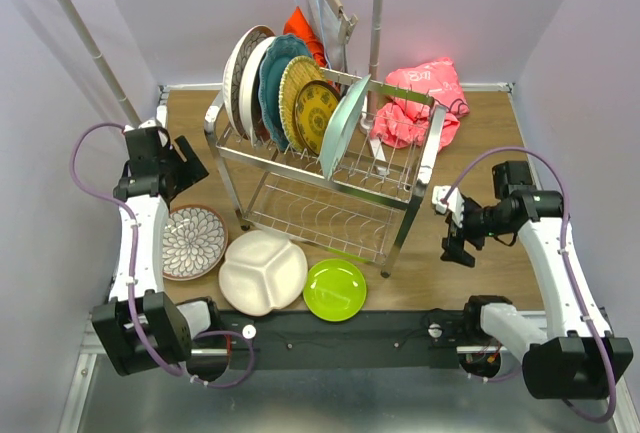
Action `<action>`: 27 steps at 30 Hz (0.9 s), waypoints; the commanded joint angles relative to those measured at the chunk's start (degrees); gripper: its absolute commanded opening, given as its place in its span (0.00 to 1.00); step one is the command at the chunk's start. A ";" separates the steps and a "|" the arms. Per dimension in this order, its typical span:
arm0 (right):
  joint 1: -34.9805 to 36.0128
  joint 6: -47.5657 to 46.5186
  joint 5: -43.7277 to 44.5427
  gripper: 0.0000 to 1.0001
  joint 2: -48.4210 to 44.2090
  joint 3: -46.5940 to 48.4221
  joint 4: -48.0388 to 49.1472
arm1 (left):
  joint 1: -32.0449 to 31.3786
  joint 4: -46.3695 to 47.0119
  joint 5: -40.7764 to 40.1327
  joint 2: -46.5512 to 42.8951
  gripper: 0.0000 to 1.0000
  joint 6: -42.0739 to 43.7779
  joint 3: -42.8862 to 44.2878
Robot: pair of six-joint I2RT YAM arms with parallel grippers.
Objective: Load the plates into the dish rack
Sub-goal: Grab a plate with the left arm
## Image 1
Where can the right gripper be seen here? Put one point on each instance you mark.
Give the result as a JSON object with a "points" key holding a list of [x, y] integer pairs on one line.
{"points": [[454, 245]]}

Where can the black base bar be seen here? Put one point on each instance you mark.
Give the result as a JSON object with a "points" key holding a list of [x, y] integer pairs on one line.
{"points": [[298, 340]]}

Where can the grey swirl ceramic plate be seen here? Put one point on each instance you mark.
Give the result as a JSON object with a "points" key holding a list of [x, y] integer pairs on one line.
{"points": [[249, 108]]}

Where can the yellow black patterned plate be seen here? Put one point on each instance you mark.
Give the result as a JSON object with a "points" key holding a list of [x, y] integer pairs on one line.
{"points": [[313, 108]]}

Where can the orange garment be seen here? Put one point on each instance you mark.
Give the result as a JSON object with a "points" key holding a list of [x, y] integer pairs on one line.
{"points": [[298, 26]]}

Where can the woven bamboo plate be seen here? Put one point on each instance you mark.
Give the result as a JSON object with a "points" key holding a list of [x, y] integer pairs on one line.
{"points": [[300, 71]]}

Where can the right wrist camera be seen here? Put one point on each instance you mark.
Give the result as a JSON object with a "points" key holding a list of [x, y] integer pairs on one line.
{"points": [[445, 199]]}

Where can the grey towel with panda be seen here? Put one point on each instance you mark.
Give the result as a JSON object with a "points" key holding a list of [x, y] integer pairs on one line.
{"points": [[326, 26]]}

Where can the teal scalloped plate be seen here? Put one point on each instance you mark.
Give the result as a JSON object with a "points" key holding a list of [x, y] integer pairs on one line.
{"points": [[278, 55]]}

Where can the floral brown rim plate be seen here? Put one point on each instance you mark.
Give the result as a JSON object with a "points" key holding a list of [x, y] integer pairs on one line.
{"points": [[234, 69], [194, 241]]}

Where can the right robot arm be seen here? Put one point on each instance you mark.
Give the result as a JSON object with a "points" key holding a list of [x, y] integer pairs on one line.
{"points": [[576, 356]]}

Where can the pink patterned garment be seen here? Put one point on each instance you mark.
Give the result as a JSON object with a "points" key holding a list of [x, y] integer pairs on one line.
{"points": [[402, 123]]}

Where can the pale blue square plate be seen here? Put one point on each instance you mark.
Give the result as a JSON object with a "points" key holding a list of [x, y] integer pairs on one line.
{"points": [[342, 125]]}

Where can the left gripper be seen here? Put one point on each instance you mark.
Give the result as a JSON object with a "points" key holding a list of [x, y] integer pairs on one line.
{"points": [[193, 169]]}

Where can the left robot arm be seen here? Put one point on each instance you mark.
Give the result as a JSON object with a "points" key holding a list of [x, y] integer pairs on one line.
{"points": [[139, 327]]}

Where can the white divided plate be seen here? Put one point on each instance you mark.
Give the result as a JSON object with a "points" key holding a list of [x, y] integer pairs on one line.
{"points": [[262, 272]]}

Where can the lime green plate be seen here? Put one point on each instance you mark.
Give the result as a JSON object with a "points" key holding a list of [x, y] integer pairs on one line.
{"points": [[335, 290]]}

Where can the steel two-tier dish rack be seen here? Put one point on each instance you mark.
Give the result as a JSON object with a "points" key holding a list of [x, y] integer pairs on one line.
{"points": [[363, 209]]}

